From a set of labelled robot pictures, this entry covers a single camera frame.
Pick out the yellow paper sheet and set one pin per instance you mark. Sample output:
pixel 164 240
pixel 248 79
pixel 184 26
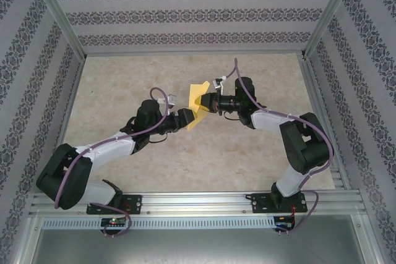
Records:
pixel 195 94

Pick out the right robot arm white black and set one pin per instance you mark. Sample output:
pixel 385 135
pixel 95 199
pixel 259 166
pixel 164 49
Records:
pixel 309 149

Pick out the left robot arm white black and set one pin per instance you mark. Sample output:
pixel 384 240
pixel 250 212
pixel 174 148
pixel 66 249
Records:
pixel 71 183

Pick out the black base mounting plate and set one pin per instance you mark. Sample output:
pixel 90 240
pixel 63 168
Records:
pixel 260 203
pixel 134 202

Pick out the small controller board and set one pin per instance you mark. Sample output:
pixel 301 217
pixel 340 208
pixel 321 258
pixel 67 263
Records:
pixel 283 219
pixel 113 221

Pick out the grey metal shelf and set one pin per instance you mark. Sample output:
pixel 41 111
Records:
pixel 198 245

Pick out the aluminium side rail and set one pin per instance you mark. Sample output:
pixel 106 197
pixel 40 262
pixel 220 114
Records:
pixel 72 91
pixel 312 91

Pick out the aluminium mounting rail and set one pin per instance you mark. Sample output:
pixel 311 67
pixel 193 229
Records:
pixel 198 202

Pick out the aluminium frame post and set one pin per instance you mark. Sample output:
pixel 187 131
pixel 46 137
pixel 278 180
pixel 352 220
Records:
pixel 57 10
pixel 331 10

